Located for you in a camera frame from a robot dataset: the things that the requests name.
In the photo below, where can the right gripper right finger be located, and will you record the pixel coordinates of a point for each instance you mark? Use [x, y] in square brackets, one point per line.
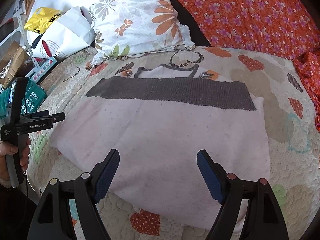
[263, 219]

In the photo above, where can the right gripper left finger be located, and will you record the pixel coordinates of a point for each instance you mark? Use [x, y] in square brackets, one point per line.
[52, 218]

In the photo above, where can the white pink knit garment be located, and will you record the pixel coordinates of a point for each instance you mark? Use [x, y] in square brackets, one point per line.
[159, 120]

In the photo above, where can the person's left hand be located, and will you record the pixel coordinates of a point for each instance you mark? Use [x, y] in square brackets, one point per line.
[9, 149]

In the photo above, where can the teal cardboard box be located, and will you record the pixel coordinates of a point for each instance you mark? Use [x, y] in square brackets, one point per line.
[34, 97]

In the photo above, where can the brown cardboard box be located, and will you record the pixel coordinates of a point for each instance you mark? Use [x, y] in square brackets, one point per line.
[11, 63]

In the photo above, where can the heart pattern quilt bedspread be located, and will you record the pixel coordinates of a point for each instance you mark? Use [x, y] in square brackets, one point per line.
[289, 120]

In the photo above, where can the white paper bag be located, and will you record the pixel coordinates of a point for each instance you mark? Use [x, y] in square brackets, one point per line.
[66, 36]

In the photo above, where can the yellow plastic bag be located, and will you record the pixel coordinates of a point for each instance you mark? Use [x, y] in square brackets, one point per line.
[41, 19]

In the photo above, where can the white floral pillow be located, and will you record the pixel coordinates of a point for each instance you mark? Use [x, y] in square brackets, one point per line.
[133, 28]

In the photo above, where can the red floral blanket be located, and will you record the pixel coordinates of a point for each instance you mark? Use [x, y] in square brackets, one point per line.
[282, 28]

